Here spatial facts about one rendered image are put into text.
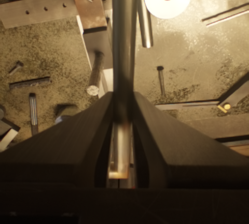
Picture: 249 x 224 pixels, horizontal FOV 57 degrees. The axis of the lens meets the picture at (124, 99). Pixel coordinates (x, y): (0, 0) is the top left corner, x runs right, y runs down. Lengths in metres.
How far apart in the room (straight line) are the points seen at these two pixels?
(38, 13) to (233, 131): 1.65
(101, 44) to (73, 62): 0.12
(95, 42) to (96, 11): 0.03
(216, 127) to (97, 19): 1.55
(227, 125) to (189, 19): 1.45
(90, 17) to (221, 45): 0.22
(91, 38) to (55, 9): 0.07
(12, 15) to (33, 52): 0.08
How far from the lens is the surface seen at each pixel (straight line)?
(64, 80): 0.42
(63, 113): 0.43
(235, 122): 1.78
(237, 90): 0.44
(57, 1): 0.32
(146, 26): 0.27
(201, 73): 0.42
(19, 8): 0.34
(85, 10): 0.29
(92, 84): 0.22
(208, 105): 0.45
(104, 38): 0.28
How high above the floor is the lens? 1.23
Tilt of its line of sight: 55 degrees down
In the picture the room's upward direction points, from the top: 180 degrees counter-clockwise
